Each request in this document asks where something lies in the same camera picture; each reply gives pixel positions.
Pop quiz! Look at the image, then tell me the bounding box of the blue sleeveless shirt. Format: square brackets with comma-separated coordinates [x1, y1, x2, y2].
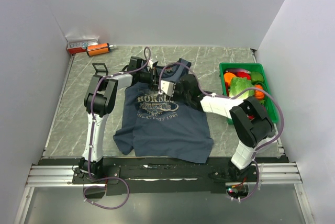
[113, 58, 215, 164]

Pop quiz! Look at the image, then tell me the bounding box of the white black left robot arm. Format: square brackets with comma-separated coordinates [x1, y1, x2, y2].
[79, 57, 159, 183]

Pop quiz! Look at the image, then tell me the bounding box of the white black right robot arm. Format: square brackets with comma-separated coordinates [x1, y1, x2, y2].
[172, 74, 274, 182]

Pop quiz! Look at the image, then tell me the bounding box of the orange toy fruit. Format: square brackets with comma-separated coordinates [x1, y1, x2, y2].
[224, 72, 237, 87]

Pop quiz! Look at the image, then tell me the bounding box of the toy lettuce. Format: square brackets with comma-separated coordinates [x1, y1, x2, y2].
[229, 77, 254, 99]

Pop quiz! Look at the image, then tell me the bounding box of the orange cylinder tool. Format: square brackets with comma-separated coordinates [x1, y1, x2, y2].
[86, 43, 115, 57]

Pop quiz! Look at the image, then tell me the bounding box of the red toy chili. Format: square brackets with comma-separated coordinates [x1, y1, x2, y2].
[230, 69, 251, 80]

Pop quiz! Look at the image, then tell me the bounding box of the green toy pepper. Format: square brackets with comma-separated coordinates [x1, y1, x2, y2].
[250, 72, 264, 83]

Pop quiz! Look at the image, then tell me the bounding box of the orange toy pumpkin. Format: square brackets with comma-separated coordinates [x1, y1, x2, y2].
[254, 84, 265, 100]

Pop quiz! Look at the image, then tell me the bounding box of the red white cardboard box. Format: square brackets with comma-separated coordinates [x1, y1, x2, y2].
[66, 39, 99, 55]

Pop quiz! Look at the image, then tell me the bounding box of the green plastic bin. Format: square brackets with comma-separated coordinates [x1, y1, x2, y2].
[219, 62, 278, 123]

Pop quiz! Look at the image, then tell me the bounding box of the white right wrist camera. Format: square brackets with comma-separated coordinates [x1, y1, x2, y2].
[160, 80, 176, 97]

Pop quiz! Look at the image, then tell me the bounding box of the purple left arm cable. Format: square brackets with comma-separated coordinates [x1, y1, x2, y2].
[83, 47, 152, 210]

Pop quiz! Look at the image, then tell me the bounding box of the black rectangular frame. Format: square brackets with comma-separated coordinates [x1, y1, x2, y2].
[92, 63, 108, 76]

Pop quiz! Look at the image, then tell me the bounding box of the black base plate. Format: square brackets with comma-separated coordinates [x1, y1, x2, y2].
[38, 156, 289, 196]

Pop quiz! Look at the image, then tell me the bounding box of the aluminium frame rail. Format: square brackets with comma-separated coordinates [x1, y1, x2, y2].
[25, 163, 303, 187]

